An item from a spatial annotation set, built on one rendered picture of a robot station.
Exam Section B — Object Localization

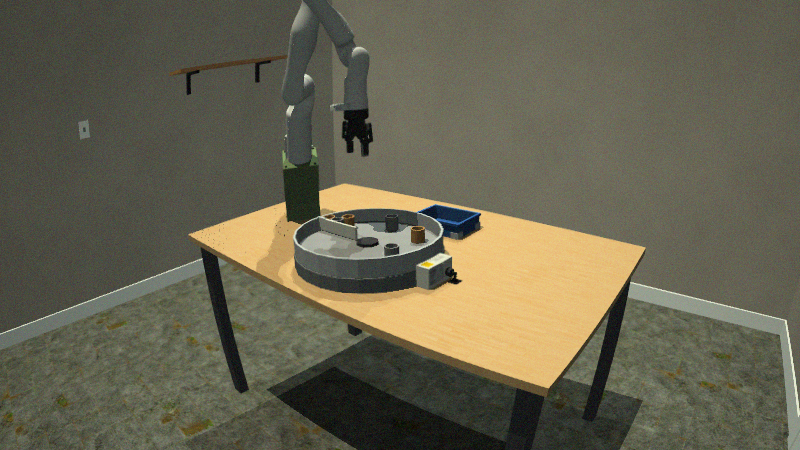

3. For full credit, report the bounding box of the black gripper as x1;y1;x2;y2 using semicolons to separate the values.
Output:
342;108;373;157

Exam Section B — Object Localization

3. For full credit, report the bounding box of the blue crate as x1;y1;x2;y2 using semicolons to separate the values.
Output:
417;204;481;240

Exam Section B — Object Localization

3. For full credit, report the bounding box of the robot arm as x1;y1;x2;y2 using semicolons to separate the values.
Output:
282;0;370;164

